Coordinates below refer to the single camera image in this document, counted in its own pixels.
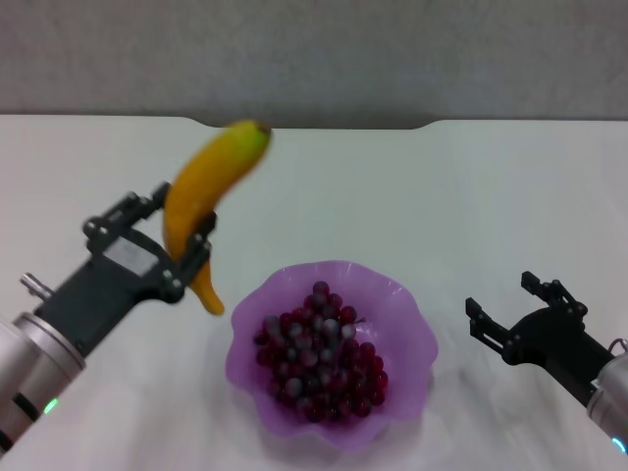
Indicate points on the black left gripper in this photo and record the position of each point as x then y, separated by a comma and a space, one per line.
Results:
108, 289

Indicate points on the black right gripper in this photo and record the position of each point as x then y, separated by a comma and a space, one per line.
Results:
554, 343

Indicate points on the yellow plastic banana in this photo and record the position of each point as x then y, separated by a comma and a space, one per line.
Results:
206, 181

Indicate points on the dark red grape bunch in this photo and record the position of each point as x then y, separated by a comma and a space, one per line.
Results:
319, 353

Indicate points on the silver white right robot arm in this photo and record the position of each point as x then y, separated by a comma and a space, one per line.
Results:
613, 392

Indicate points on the purple wavy plastic bowl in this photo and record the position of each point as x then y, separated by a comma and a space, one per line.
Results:
412, 338

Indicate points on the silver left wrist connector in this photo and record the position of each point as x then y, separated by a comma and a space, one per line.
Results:
34, 284

